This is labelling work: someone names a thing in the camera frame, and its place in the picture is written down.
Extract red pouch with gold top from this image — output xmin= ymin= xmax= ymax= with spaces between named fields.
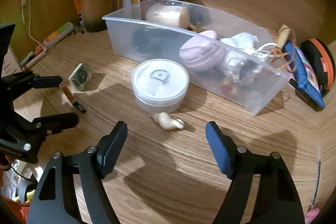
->
xmin=219 ymin=82 xmax=240 ymax=96

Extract blue pencil case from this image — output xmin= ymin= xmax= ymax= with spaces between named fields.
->
xmin=283 ymin=40 xmax=326 ymax=111

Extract pink macaron shaped case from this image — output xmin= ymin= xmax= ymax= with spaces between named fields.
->
xmin=179 ymin=30 xmax=227 ymax=72

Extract wooden desktop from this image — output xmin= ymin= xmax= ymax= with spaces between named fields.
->
xmin=10 ymin=27 xmax=331 ymax=224

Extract white and brown lip balm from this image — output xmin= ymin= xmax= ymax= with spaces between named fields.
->
xmin=22 ymin=49 xmax=48 ymax=71

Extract round white lidded container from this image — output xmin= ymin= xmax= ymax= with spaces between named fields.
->
xmin=132 ymin=59 xmax=190 ymax=113

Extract small pale green box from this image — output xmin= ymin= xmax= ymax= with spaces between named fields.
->
xmin=69 ymin=63 xmax=92 ymax=90

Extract small beige shell ornament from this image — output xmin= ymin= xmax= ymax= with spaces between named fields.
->
xmin=154 ymin=112 xmax=185 ymax=131

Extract brown and black flat stick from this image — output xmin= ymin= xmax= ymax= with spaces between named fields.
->
xmin=59 ymin=82 xmax=87 ymax=114

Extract white cable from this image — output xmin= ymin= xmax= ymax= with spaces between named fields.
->
xmin=18 ymin=0 xmax=48 ymax=50

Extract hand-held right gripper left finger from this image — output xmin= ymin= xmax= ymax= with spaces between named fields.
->
xmin=26 ymin=121 xmax=129 ymax=224

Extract white printed card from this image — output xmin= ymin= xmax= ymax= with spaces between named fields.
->
xmin=2 ymin=47 xmax=19 ymax=75

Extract orange standing tube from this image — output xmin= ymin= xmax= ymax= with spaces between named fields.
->
xmin=70 ymin=0 xmax=82 ymax=18

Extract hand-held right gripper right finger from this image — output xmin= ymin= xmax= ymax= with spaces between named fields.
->
xmin=205 ymin=121 xmax=306 ymax=224

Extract beige round jar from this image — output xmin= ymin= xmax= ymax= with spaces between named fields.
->
xmin=145 ymin=3 xmax=190 ymax=28

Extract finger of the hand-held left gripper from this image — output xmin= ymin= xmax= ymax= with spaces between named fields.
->
xmin=0 ymin=70 xmax=63 ymax=112
xmin=0 ymin=112 xmax=80 ymax=165

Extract clear plastic storage box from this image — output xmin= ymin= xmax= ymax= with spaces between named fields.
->
xmin=102 ymin=0 xmax=289 ymax=117

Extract brown ceramic mug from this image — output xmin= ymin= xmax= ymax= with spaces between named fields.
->
xmin=79 ymin=0 xmax=122 ymax=33

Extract orange and black round case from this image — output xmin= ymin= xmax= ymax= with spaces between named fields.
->
xmin=300 ymin=38 xmax=336 ymax=97

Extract grey tape roll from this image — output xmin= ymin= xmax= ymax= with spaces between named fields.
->
xmin=16 ymin=179 xmax=37 ymax=203

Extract orange and green sunscreen tube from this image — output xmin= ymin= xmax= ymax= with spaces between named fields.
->
xmin=42 ymin=22 xmax=74 ymax=50

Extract beige wooden tag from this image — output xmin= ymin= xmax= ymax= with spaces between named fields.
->
xmin=277 ymin=24 xmax=293 ymax=47

